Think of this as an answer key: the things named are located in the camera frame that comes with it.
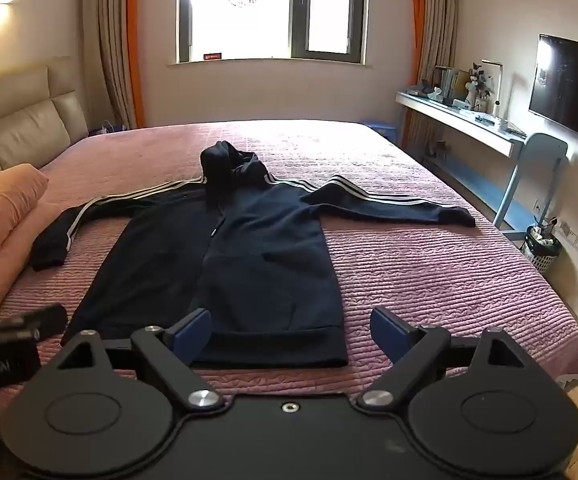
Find beige padded headboard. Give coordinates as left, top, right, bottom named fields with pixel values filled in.
left=0, top=55, right=90, bottom=181

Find white woven waste basket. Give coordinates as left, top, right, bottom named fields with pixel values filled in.
left=524, top=225, right=564, bottom=275

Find navy hooded jacket white stripes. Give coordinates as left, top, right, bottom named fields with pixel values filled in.
left=31, top=140, right=477, bottom=368

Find beige curtain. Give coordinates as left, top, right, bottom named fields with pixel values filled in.
left=418, top=0, right=462, bottom=91
left=80, top=0, right=137, bottom=132

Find white desk lamp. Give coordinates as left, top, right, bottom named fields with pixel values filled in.
left=480, top=59, right=506, bottom=117

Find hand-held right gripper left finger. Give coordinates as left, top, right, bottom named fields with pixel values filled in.
left=59, top=307, right=226, bottom=411

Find blue storage box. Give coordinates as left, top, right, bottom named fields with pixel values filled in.
left=361, top=120, right=400, bottom=147

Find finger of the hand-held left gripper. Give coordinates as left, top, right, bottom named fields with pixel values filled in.
left=0, top=303, right=68, bottom=345

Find flower vase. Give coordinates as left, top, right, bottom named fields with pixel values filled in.
left=466, top=61, right=494, bottom=111

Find grey framed window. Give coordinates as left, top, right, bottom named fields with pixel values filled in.
left=168, top=0, right=372, bottom=67

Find white and blue wall desk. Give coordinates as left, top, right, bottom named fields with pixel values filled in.
left=395, top=89, right=528, bottom=226

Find light blue chair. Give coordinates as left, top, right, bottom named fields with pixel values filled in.
left=491, top=132, right=570, bottom=251

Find orange curtain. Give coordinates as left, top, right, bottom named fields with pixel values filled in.
left=409, top=0, right=428, bottom=88
left=127, top=0, right=148, bottom=130

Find wall mounted television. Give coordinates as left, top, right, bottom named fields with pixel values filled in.
left=528, top=34, right=578, bottom=153

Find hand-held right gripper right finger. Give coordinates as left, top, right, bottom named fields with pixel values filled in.
left=356, top=306, right=527, bottom=409

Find bed with pink quilted cover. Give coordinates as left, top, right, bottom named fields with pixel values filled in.
left=0, top=119, right=578, bottom=441

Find wall power sockets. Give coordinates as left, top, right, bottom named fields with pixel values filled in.
left=533, top=199, right=578, bottom=256

